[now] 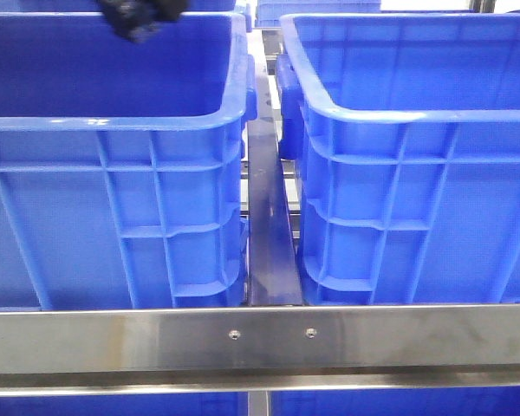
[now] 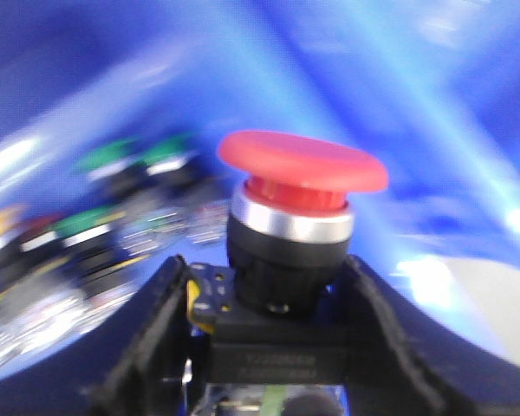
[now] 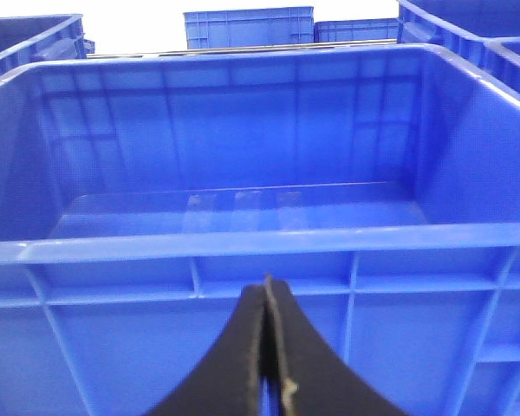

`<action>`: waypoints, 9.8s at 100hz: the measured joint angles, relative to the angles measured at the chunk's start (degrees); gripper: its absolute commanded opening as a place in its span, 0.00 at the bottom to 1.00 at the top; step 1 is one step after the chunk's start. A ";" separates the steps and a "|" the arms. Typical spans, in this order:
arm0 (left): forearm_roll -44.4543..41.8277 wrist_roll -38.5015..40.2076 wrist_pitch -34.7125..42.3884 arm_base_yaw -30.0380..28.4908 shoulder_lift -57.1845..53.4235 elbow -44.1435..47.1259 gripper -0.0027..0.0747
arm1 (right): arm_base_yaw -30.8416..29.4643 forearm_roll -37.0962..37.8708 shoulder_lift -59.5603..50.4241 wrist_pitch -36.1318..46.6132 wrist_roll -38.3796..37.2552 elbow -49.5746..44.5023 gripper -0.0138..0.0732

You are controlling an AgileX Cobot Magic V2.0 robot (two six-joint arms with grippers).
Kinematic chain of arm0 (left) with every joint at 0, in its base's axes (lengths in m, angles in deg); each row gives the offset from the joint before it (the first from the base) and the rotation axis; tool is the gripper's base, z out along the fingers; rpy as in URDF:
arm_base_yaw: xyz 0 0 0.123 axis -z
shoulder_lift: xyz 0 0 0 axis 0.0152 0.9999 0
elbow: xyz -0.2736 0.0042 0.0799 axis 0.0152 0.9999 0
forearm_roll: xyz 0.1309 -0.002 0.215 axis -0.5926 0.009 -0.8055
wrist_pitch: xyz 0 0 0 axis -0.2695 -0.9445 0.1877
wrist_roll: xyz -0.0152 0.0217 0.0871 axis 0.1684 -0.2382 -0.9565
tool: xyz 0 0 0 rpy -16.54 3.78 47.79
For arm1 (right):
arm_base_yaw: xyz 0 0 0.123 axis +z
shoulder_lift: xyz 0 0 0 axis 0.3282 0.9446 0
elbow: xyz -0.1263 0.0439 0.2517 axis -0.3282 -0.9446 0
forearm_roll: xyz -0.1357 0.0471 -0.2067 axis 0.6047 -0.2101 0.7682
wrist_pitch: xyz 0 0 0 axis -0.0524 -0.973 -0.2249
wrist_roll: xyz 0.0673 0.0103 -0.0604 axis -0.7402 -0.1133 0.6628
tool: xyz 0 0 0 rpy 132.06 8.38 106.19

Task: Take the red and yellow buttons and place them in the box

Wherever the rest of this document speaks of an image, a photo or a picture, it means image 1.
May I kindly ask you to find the right rail screw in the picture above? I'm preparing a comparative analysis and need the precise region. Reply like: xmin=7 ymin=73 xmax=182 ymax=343
xmin=305 ymin=328 xmax=317 ymax=339

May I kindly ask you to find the rail screw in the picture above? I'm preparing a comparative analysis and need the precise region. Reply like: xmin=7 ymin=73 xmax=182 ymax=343
xmin=228 ymin=329 xmax=241 ymax=341
xmin=305 ymin=328 xmax=317 ymax=339

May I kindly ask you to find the blue plastic crate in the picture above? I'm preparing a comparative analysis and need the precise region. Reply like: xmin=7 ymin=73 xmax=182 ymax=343
xmin=278 ymin=13 xmax=520 ymax=305
xmin=0 ymin=12 xmax=257 ymax=311

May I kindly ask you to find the far left blue crate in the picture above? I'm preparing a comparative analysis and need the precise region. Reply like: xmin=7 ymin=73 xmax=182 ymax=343
xmin=3 ymin=0 xmax=250 ymax=16

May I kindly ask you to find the left rail screw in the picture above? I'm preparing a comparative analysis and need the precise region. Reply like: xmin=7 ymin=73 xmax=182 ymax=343
xmin=228 ymin=329 xmax=241 ymax=341

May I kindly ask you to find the lower right blue crate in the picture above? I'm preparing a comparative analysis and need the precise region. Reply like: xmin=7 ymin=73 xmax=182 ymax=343
xmin=271 ymin=386 xmax=520 ymax=415

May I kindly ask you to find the right blue plastic crate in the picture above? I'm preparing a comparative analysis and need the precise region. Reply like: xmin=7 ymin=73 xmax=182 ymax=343
xmin=278 ymin=13 xmax=520 ymax=305

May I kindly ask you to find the steel front rack rail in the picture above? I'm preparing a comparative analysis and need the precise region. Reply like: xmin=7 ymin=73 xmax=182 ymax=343
xmin=0 ymin=304 xmax=520 ymax=397

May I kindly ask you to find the far right blue crate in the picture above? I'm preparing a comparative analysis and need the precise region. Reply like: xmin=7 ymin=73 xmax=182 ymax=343
xmin=256 ymin=0 xmax=381 ymax=28

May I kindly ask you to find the steel vertical rack post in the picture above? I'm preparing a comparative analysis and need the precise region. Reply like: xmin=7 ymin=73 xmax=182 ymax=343
xmin=247 ymin=391 xmax=271 ymax=416

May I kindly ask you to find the lower left blue crate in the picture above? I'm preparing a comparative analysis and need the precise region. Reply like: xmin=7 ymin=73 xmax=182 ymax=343
xmin=0 ymin=393 xmax=247 ymax=415

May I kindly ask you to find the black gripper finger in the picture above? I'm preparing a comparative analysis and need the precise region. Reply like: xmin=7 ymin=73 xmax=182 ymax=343
xmin=155 ymin=0 xmax=189 ymax=21
xmin=97 ymin=0 xmax=159 ymax=43

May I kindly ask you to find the left blue plastic crate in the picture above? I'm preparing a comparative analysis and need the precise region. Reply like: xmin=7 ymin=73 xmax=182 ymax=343
xmin=0 ymin=12 xmax=257 ymax=311

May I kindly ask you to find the steel centre divider bar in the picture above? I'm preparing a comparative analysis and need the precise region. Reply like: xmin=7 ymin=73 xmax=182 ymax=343
xmin=247 ymin=70 xmax=302 ymax=307

